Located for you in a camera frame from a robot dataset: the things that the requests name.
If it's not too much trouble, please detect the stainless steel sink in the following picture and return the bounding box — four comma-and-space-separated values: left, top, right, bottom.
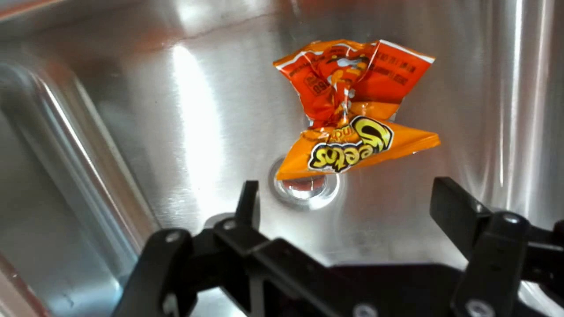
0, 0, 564, 317

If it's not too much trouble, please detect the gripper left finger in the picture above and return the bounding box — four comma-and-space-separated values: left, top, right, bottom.
111, 180, 342, 317

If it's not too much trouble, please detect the orange snack packet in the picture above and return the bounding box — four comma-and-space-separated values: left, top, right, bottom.
273, 39, 441, 181

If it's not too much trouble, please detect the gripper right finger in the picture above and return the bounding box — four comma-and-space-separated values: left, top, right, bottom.
430, 177, 564, 317

